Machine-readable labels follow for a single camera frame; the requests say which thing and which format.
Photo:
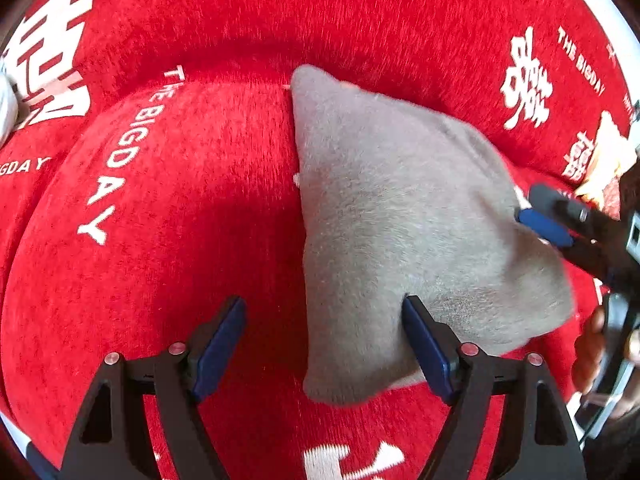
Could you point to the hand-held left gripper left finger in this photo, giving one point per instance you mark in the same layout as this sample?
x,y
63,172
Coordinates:
x,y
220,350

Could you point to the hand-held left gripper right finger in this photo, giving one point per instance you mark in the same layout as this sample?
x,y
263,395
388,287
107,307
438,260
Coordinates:
x,y
430,355

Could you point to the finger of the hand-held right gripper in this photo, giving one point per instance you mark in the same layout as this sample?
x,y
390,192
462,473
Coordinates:
x,y
560,202
542,225

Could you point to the grey plush pillow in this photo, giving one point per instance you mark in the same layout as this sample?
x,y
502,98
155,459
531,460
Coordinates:
x,y
400,185

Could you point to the person's right hand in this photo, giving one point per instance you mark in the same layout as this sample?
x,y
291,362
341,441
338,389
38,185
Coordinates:
x,y
587,355

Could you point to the cream crumpled cloth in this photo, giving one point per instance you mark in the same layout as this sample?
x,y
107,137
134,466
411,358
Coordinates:
x,y
607,150

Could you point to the red printed sofa cover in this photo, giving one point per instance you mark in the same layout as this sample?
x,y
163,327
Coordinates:
x,y
175,210

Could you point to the white floral cloth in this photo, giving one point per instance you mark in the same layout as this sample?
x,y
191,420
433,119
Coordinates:
x,y
6,105

